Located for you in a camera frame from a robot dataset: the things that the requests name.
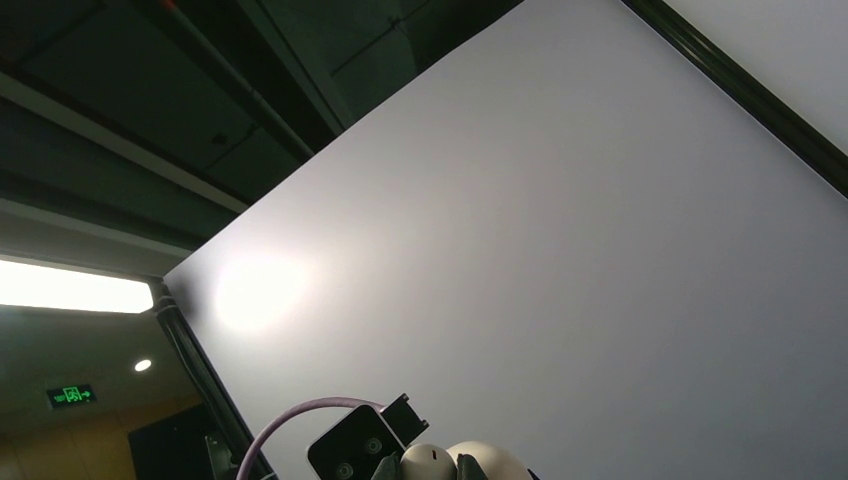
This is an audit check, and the green exit sign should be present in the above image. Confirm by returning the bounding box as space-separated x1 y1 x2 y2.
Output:
45 384 97 410

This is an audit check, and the left black frame post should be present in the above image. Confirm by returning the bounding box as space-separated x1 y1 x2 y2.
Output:
623 0 847 196

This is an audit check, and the ceiling fluorescent light panel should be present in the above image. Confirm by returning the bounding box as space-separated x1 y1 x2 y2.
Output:
1 260 154 314

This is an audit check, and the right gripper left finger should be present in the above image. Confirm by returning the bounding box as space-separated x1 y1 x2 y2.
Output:
371 454 402 480

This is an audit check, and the square white earbud case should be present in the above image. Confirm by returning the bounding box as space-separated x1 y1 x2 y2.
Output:
447 441 535 480

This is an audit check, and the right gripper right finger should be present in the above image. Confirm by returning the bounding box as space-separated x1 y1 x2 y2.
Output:
456 454 488 480

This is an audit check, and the round ceiling spot light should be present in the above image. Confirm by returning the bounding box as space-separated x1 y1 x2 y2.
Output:
133 359 153 373

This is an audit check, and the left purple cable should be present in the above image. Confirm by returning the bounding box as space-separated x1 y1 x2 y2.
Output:
234 396 387 480

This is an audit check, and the white stem earbud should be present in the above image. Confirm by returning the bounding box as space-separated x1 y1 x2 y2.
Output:
400 444 457 480

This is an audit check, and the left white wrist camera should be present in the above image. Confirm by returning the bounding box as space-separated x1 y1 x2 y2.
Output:
307 394 429 480

